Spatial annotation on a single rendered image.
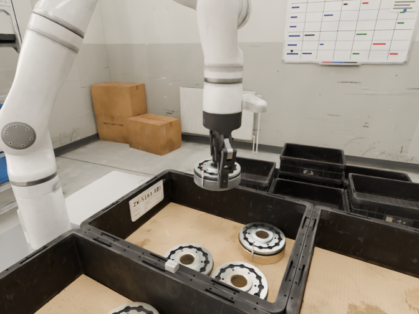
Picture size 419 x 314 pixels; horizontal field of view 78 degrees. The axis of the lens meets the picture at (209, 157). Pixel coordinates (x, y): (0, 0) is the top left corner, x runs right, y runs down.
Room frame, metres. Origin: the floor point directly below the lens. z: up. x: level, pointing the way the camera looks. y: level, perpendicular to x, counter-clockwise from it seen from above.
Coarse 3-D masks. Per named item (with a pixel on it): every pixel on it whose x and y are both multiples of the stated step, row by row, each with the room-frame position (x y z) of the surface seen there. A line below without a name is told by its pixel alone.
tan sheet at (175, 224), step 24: (168, 216) 0.58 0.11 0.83; (192, 216) 0.58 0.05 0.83; (216, 216) 0.58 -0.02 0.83; (144, 240) 0.49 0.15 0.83; (168, 240) 0.49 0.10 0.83; (192, 240) 0.49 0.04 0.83; (216, 240) 0.49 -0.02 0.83; (288, 240) 0.49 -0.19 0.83; (216, 264) 0.42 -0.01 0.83; (264, 264) 0.42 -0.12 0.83
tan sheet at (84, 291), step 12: (84, 276) 0.39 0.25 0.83; (72, 288) 0.36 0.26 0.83; (84, 288) 0.36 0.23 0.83; (96, 288) 0.36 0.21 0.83; (108, 288) 0.36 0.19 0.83; (60, 300) 0.33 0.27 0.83; (72, 300) 0.33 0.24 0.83; (84, 300) 0.33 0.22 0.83; (96, 300) 0.33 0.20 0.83; (108, 300) 0.33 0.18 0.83; (120, 300) 0.33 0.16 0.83; (36, 312) 0.31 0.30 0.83; (48, 312) 0.31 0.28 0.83; (60, 312) 0.31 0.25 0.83; (72, 312) 0.31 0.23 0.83; (84, 312) 0.31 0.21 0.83; (96, 312) 0.31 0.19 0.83; (108, 312) 0.31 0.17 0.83
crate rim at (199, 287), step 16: (64, 240) 0.38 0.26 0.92; (96, 240) 0.38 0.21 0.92; (32, 256) 0.34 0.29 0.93; (128, 256) 0.33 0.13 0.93; (0, 272) 0.30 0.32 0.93; (160, 272) 0.30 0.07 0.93; (176, 272) 0.30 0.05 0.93; (192, 288) 0.27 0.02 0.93; (208, 288) 0.27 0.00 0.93; (224, 304) 0.25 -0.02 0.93; (240, 304) 0.25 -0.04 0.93
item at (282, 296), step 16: (160, 176) 0.63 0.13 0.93; (192, 176) 0.62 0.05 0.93; (256, 192) 0.54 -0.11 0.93; (112, 208) 0.48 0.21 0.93; (80, 224) 0.42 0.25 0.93; (304, 224) 0.44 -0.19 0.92; (112, 240) 0.37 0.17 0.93; (304, 240) 0.38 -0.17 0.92; (144, 256) 0.33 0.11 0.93; (160, 256) 0.33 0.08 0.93; (192, 272) 0.30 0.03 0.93; (288, 272) 0.31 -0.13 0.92; (224, 288) 0.27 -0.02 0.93; (288, 288) 0.27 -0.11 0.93; (256, 304) 0.25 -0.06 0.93; (272, 304) 0.25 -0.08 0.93
